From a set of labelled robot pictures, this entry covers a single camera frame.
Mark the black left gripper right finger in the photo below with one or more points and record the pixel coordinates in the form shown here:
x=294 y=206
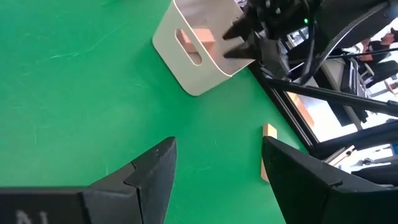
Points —
x=311 y=193

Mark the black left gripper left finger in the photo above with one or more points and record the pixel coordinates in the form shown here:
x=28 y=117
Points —
x=146 y=180

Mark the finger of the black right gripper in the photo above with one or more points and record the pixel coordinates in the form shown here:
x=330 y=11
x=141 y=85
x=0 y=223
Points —
x=237 y=31
x=244 y=52

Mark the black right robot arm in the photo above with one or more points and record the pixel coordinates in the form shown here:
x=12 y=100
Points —
x=351 y=18

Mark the salmon pink block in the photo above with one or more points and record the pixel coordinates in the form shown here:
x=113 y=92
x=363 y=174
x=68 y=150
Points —
x=202 y=39

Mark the white plastic bin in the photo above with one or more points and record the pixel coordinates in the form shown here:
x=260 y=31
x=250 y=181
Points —
x=186 y=71

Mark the thin tan wooden block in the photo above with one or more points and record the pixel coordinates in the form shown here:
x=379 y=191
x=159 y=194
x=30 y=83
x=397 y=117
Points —
x=269 y=130

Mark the person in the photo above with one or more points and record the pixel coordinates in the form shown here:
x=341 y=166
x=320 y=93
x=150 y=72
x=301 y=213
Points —
x=379 y=45

